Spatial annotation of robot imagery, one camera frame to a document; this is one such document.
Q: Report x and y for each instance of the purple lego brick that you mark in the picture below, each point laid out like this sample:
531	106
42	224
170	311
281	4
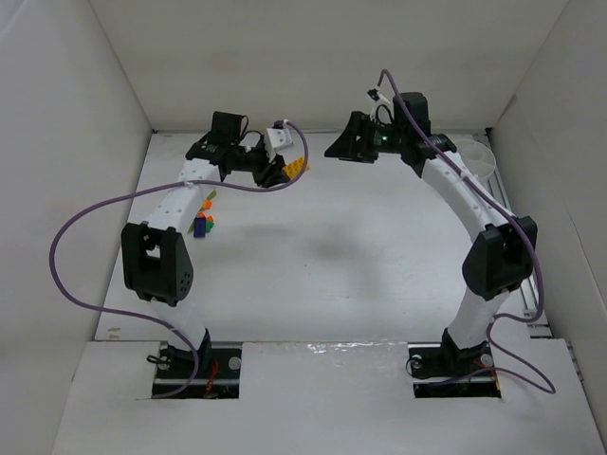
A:
199	229

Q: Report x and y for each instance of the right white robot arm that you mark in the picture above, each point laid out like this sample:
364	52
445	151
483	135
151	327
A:
466	197

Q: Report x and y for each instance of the white divided round container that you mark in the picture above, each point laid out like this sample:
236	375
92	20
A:
478	158

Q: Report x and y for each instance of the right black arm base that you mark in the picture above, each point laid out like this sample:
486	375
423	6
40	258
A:
440	371

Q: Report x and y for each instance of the yellow lego plate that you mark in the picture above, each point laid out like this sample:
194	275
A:
294	168

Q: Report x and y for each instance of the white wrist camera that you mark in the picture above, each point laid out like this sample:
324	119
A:
278	139
377	99

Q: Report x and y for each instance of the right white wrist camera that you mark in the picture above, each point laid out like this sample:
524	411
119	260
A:
377	99

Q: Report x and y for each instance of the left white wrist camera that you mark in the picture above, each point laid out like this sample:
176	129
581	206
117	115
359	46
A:
278	139

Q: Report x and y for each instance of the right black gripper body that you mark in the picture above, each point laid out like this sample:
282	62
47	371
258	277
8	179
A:
359	140

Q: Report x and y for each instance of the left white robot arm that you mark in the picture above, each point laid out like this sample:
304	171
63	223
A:
155	260

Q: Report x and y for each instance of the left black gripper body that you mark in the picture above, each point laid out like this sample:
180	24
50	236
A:
269	172

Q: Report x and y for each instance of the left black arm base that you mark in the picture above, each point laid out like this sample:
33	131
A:
217	378

